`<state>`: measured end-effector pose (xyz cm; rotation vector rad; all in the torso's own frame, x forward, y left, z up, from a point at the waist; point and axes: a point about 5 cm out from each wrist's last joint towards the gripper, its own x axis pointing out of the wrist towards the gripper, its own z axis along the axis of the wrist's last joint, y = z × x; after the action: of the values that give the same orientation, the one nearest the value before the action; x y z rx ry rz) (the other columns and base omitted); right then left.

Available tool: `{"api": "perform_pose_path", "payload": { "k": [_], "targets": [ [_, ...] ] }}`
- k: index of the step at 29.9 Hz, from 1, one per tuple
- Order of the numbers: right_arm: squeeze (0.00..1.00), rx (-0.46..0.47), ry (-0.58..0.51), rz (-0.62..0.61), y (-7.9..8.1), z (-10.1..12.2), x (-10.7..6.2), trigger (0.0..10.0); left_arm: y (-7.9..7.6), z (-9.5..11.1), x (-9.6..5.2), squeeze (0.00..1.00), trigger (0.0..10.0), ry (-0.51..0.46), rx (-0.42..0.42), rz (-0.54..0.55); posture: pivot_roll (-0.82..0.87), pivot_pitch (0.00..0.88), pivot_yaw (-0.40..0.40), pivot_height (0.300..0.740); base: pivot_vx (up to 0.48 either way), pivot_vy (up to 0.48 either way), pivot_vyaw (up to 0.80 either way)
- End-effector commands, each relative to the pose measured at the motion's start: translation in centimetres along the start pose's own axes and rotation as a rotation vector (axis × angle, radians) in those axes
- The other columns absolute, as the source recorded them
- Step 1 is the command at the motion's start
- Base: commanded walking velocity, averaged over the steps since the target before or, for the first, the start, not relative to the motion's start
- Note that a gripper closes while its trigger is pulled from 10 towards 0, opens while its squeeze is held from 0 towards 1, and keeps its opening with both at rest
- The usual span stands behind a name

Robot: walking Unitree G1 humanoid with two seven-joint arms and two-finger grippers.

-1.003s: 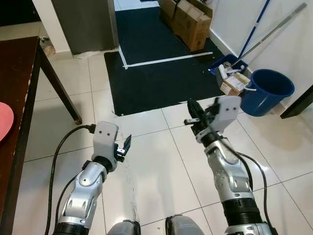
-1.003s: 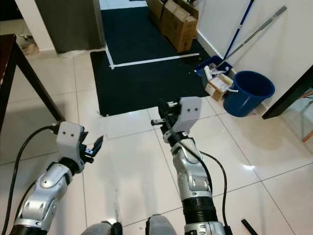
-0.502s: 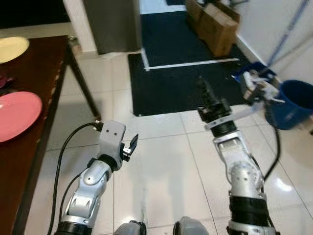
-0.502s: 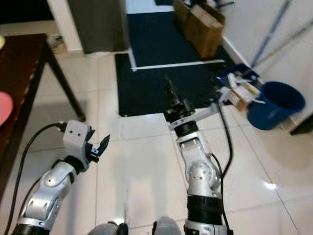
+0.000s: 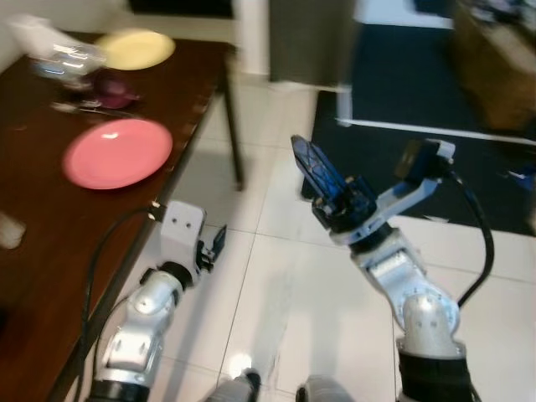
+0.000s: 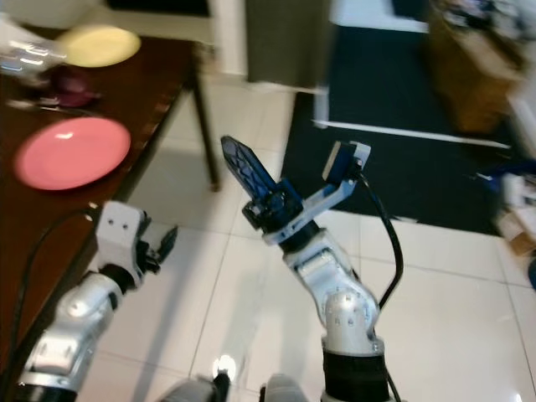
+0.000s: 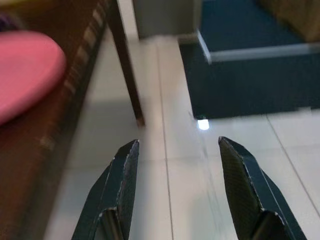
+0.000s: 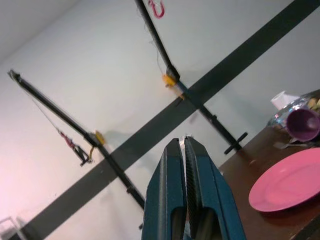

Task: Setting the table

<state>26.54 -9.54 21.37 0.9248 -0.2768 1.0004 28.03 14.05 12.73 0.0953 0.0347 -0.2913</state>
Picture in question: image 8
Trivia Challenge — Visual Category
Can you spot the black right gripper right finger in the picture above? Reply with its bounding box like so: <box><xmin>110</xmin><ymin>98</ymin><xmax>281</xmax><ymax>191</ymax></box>
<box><xmin>184</xmin><ymin>135</ymin><xmax>247</xmax><ymax>240</ymax></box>

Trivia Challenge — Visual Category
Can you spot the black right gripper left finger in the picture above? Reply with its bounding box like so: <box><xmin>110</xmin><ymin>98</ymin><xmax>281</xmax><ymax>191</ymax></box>
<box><xmin>141</xmin><ymin>136</ymin><xmax>188</xmax><ymax>240</ymax></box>

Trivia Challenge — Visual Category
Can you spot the pink round plate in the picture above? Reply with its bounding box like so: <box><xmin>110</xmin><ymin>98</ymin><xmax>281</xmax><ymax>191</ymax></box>
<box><xmin>248</xmin><ymin>147</ymin><xmax>320</xmax><ymax>213</ymax></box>

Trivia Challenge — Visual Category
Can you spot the yellow pole clamp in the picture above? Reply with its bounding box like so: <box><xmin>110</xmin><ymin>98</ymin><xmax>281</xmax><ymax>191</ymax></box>
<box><xmin>161</xmin><ymin>73</ymin><xmax>188</xmax><ymax>101</ymax></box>
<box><xmin>89</xmin><ymin>129</ymin><xmax>106</xmax><ymax>162</ymax></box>

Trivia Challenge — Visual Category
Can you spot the silver cutlery piece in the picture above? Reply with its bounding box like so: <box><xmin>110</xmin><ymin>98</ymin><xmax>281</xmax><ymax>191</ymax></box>
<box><xmin>273</xmin><ymin>139</ymin><xmax>305</xmax><ymax>150</ymax></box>

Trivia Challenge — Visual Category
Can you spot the purple plastic cup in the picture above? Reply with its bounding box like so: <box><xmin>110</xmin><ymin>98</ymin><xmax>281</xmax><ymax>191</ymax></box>
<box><xmin>285</xmin><ymin>108</ymin><xmax>320</xmax><ymax>144</ymax></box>

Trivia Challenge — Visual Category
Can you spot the white paper napkin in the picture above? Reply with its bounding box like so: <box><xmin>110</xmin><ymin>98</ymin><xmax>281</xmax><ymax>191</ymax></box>
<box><xmin>270</xmin><ymin>90</ymin><xmax>301</xmax><ymax>110</ymax></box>

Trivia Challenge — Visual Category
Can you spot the wide black flat beam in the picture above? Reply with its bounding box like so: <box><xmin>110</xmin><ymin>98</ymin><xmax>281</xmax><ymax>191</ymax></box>
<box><xmin>23</xmin><ymin>0</ymin><xmax>320</xmax><ymax>240</ymax></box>

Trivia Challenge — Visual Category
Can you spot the black gantry pole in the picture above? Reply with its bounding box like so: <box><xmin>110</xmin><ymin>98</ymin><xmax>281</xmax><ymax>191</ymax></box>
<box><xmin>7</xmin><ymin>69</ymin><xmax>146</xmax><ymax>230</ymax></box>
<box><xmin>134</xmin><ymin>0</ymin><xmax>249</xmax><ymax>155</ymax></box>

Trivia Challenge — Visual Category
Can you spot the yellowish fruit pile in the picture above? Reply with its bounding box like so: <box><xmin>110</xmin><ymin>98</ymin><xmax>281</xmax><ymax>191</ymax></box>
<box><xmin>307</xmin><ymin>96</ymin><xmax>320</xmax><ymax>111</ymax></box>

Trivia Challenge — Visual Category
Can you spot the red hook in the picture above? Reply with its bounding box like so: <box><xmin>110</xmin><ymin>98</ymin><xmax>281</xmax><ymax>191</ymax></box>
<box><xmin>148</xmin><ymin>0</ymin><xmax>166</xmax><ymax>19</ymax></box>

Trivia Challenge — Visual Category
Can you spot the red strap with black buckle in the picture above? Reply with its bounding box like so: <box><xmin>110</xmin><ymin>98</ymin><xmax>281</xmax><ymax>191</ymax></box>
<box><xmin>57</xmin><ymin>130</ymin><xmax>95</xmax><ymax>168</ymax></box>

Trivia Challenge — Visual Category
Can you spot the grey metal frame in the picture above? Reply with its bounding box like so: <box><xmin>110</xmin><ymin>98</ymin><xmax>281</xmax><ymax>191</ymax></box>
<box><xmin>0</xmin><ymin>216</ymin><xmax>29</xmax><ymax>240</ymax></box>

